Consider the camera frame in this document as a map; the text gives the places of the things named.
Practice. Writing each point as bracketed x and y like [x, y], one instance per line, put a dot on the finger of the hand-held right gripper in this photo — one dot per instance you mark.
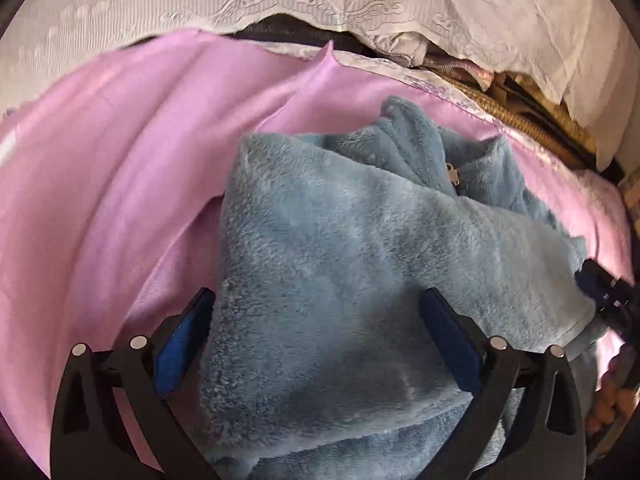
[600, 287]

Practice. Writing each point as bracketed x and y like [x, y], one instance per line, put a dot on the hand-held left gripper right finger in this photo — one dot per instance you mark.
[450, 345]

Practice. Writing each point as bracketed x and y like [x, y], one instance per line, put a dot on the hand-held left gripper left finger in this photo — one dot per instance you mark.
[175, 355]

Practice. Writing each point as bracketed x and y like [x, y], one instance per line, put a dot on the blue fleece jacket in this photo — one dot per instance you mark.
[325, 260]

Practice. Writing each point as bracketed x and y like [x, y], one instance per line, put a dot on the person's right hand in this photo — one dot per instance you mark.
[607, 400]

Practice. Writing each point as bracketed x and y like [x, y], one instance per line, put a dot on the woven straw mat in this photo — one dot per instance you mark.
[515, 115]

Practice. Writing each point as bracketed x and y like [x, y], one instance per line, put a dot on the purple bed sheet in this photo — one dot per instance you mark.
[125, 160]

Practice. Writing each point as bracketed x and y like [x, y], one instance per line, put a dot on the pink patterned folded quilt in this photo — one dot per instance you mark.
[460, 70]

